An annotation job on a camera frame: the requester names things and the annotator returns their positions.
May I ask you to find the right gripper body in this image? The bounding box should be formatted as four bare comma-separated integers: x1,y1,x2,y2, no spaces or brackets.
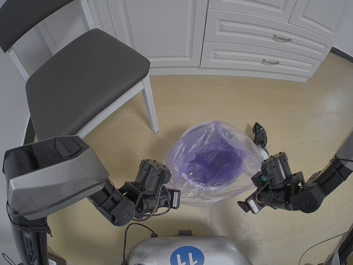
246,189,279,215

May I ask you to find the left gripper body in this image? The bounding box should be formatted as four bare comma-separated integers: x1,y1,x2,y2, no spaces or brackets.
158,188,181,211

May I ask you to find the purple plastic bag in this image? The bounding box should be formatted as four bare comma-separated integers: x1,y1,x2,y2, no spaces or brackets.
163,121,265,208

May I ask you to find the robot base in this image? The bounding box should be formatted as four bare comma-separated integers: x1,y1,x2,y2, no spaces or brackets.
128,230,253,265

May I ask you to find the white trash bin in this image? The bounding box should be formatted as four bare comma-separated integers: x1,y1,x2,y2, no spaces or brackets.
179,123,249,188

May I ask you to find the grey padded white chair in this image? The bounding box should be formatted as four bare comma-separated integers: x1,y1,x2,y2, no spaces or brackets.
0,0,160,151

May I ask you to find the white wardrobe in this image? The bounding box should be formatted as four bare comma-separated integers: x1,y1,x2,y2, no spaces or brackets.
88,0,353,83

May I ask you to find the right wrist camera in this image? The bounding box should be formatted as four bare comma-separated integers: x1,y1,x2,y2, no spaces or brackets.
252,172,272,190

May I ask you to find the black cable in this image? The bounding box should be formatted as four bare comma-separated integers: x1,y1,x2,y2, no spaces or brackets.
123,223,158,265
299,231,348,265

